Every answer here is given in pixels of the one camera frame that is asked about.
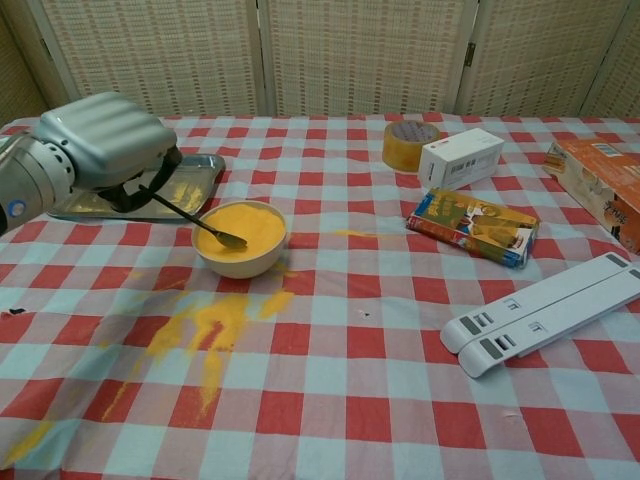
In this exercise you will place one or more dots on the black spoon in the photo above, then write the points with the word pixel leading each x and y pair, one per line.
pixel 232 242

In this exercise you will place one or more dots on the colourful snack packet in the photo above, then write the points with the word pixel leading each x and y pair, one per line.
pixel 475 225

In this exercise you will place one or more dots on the spilled yellow powder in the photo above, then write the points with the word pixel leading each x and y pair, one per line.
pixel 210 320

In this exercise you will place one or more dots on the white cardboard box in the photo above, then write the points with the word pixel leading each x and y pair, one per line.
pixel 460 160

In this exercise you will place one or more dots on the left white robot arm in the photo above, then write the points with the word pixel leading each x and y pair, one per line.
pixel 30 180

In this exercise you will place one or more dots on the red white checkered tablecloth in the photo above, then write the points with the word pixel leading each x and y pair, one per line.
pixel 350 375

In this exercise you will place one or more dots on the orange carton box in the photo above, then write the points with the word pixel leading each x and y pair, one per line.
pixel 600 185

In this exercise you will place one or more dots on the beige woven folding screen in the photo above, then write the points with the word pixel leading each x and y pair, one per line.
pixel 165 55

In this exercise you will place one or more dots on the metal tray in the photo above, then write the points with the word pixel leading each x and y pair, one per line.
pixel 195 175

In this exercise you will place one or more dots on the white folding stand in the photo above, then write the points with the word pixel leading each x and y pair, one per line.
pixel 545 310

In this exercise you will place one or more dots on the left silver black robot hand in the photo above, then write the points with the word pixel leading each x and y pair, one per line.
pixel 110 137

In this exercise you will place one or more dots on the brown packing tape roll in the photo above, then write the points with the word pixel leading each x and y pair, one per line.
pixel 395 152

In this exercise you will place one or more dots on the off-white bowl of yellow powder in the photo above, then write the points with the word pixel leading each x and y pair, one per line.
pixel 240 265

